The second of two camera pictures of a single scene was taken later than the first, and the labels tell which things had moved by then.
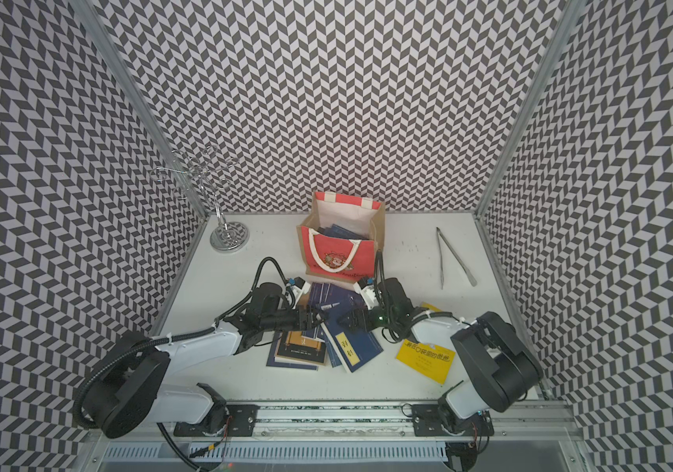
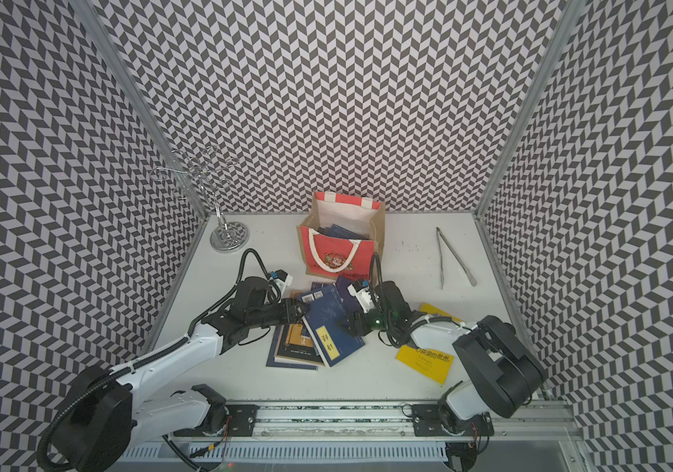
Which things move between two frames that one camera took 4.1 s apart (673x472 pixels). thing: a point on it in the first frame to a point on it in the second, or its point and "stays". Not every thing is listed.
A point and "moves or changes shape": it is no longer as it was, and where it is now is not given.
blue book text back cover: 337,231 stays
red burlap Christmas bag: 343,236 stays
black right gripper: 355,323 stays
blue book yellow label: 354,348 moves or changes shape
